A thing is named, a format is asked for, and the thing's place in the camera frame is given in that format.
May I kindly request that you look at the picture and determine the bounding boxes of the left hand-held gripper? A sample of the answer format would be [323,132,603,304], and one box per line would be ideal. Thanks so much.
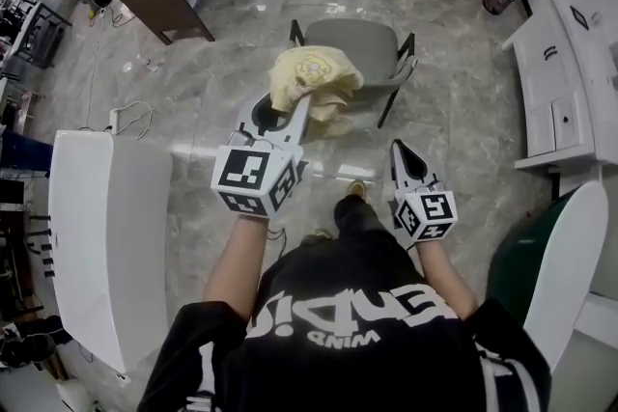
[211,92,313,221]

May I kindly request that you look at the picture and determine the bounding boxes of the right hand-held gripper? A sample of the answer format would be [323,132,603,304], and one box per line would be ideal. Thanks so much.
[388,139,459,244]

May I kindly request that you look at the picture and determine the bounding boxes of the pale yellow clothes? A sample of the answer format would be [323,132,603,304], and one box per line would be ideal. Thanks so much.
[267,44,366,139]

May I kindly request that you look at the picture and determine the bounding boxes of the grey chair with black legs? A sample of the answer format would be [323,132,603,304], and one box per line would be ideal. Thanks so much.
[287,16,419,130]

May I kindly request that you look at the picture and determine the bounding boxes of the person's left forearm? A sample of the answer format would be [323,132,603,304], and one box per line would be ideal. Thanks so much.
[201,210,272,323]

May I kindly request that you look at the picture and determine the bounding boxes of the person's right forearm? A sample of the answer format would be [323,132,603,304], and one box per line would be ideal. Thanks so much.
[413,237,480,322]

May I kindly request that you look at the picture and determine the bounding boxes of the person's black trousers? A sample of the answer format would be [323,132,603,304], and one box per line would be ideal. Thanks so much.
[300,194,383,248]

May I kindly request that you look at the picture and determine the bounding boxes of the white vanity cabinet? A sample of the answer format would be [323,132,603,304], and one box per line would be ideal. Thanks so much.
[500,0,618,174]

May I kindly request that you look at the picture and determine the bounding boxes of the person's black printed t-shirt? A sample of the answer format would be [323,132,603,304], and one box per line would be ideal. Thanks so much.
[136,228,552,412]

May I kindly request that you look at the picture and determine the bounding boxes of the white table left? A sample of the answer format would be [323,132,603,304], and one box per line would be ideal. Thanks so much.
[47,129,174,376]

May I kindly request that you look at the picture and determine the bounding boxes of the black framed plate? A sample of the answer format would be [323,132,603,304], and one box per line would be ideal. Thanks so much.
[569,5,591,32]

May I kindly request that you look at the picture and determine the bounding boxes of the black metal rack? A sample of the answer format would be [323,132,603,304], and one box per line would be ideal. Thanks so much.
[13,1,74,69]

